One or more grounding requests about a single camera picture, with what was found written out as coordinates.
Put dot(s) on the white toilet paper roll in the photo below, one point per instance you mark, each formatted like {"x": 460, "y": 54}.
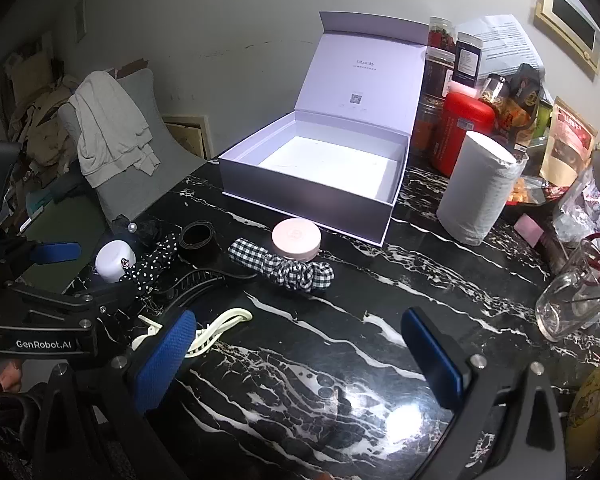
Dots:
{"x": 475, "y": 185}

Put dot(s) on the clear jar red dried fruit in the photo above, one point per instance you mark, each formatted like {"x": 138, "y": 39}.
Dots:
{"x": 441, "y": 32}

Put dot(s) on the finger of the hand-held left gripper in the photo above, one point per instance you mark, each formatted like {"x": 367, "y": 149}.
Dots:
{"x": 55, "y": 252}
{"x": 70, "y": 302}

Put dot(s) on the brown kraft pouch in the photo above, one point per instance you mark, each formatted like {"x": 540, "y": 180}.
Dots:
{"x": 570, "y": 145}

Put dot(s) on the small white jar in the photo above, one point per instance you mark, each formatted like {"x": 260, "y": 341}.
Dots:
{"x": 112, "y": 262}

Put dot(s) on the grey chair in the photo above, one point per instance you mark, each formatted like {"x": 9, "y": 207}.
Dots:
{"x": 140, "y": 175}

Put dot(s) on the gold picture frame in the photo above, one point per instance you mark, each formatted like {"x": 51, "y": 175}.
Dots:
{"x": 545, "y": 10}

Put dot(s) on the cream hair claw clip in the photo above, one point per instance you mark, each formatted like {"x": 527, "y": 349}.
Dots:
{"x": 220, "y": 322}

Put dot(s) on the pink note pad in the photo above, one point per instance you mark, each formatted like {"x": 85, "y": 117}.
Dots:
{"x": 529, "y": 229}

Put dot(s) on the black hair claw clip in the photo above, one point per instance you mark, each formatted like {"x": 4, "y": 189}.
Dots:
{"x": 195, "y": 280}

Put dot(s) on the dark green mat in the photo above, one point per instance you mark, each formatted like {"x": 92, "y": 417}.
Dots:
{"x": 65, "y": 225}

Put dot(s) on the person's left hand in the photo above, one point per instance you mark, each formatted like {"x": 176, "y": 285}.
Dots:
{"x": 9, "y": 377}

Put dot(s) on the red snack dish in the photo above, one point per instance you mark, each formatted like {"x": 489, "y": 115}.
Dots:
{"x": 535, "y": 195}

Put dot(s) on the black belt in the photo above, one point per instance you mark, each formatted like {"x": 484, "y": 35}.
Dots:
{"x": 190, "y": 254}

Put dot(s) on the clear glass mug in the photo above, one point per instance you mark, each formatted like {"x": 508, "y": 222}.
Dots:
{"x": 565, "y": 300}

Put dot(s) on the red canister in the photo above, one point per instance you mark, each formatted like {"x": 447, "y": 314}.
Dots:
{"x": 455, "y": 125}

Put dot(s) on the white gift box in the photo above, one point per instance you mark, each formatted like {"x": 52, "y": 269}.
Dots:
{"x": 330, "y": 160}

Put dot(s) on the clear plastic bags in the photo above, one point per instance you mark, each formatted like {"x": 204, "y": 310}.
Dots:
{"x": 580, "y": 210}

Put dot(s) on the wooden framed board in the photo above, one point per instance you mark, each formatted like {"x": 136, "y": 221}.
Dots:
{"x": 187, "y": 135}

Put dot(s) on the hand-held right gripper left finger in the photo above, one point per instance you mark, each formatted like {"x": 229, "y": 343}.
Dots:
{"x": 162, "y": 365}

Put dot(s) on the gold patterned bag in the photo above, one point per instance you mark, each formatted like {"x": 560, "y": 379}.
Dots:
{"x": 595, "y": 410}

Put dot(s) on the pink round compact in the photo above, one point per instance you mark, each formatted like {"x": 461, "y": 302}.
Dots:
{"x": 295, "y": 240}

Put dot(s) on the black snack bag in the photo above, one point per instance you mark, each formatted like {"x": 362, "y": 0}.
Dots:
{"x": 525, "y": 90}

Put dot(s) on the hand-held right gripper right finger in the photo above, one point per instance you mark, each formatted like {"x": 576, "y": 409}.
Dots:
{"x": 432, "y": 360}

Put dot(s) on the black white checkered scrunchie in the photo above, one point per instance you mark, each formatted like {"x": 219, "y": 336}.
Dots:
{"x": 280, "y": 270}

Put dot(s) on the white cloth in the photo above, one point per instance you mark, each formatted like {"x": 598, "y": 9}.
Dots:
{"x": 110, "y": 125}

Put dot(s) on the black polka dot scrunchie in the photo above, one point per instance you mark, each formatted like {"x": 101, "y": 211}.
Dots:
{"x": 155, "y": 260}

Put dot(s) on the black lid nut jar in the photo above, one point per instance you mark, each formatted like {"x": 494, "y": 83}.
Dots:
{"x": 495, "y": 92}

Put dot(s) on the printed paper sheets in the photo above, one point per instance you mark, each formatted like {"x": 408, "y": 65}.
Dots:
{"x": 510, "y": 40}

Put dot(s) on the dark label jar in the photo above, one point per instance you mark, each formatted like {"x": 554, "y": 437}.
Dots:
{"x": 467, "y": 60}

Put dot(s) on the black bow hair clip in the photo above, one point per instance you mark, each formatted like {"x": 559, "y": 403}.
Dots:
{"x": 145, "y": 230}

